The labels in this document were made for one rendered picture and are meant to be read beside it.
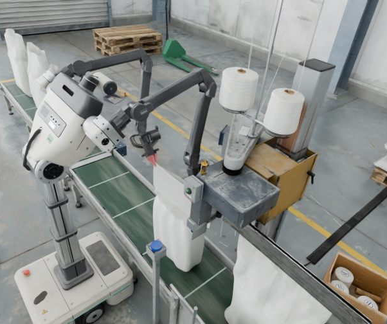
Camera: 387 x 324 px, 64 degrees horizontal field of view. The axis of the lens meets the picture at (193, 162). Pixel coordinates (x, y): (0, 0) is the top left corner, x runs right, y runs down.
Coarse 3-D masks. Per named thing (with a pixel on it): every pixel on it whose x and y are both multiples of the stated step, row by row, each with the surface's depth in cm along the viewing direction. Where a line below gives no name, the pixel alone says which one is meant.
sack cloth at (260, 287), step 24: (240, 240) 152; (240, 264) 152; (264, 264) 142; (240, 288) 151; (264, 288) 143; (288, 288) 135; (240, 312) 154; (264, 312) 142; (288, 312) 135; (312, 312) 129
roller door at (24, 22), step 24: (0, 0) 657; (24, 0) 685; (48, 0) 713; (72, 0) 747; (96, 0) 783; (0, 24) 678; (24, 24) 708; (48, 24) 739; (72, 24) 772; (96, 24) 810
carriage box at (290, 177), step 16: (272, 144) 165; (256, 160) 146; (272, 160) 146; (288, 160) 148; (304, 160) 148; (272, 176) 139; (288, 176) 143; (304, 176) 158; (288, 192) 154; (304, 192) 169
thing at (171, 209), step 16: (160, 176) 191; (176, 176) 182; (160, 192) 198; (176, 192) 183; (160, 208) 194; (176, 208) 188; (160, 224) 200; (176, 224) 184; (208, 224) 176; (176, 240) 189; (192, 240) 183; (176, 256) 197; (192, 256) 191
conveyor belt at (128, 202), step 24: (96, 168) 283; (120, 168) 286; (96, 192) 258; (120, 192) 260; (144, 192) 262; (120, 216) 238; (144, 216) 240; (144, 240) 221; (168, 264) 207; (216, 264) 210; (192, 288) 194; (216, 288) 196; (216, 312) 183
